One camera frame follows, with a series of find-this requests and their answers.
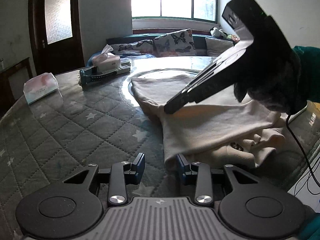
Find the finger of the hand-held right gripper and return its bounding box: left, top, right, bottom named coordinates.
left=168, top=82, right=235, bottom=114
left=164, top=79, right=208, bottom=113

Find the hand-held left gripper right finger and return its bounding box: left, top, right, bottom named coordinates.
left=176, top=153, right=258, bottom=207

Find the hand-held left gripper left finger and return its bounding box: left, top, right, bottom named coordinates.
left=64, top=152, right=146, bottom=207

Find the cream sweatshirt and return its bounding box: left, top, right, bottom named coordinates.
left=130, top=75, right=310, bottom=172

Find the person's right forearm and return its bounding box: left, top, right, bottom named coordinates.
left=291, top=45, right=320, bottom=103

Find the person's right hand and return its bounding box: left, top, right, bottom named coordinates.
left=234, top=46, right=309, bottom=114

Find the pink plush toy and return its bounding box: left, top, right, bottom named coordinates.
left=226, top=32, right=240, bottom=43

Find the panda plush toy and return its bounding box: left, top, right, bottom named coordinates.
left=209, top=27, right=227, bottom=38

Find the round black induction cooker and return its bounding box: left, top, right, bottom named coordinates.
left=135, top=69, right=203, bottom=80

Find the grey pillow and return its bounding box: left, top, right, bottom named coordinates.
left=205, top=37, right=235, bottom=57

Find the butterfly print cushion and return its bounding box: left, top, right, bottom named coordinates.
left=153, top=29, right=197, bottom=58
left=110, top=39, right=154, bottom=55

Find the teal sofa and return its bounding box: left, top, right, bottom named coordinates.
left=86, top=29, right=235, bottom=67

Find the grey quilted star table cover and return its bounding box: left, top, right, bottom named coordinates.
left=0, top=69, right=305, bottom=240

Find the open white tissue pack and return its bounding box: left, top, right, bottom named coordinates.
left=92, top=44, right=122, bottom=70

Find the sealed pink white tissue pack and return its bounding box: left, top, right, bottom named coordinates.
left=23, top=72, right=59, bottom=105

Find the dark wooden frosted glass door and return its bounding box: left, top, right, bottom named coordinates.
left=28, top=0, right=85, bottom=77

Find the person's teal jacket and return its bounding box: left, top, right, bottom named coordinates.
left=300, top=209, right=320, bottom=240

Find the dark wooden sideboard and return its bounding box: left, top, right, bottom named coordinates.
left=0, top=57, right=33, bottom=110

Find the black cable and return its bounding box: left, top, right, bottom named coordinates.
left=286, top=114, right=320, bottom=188

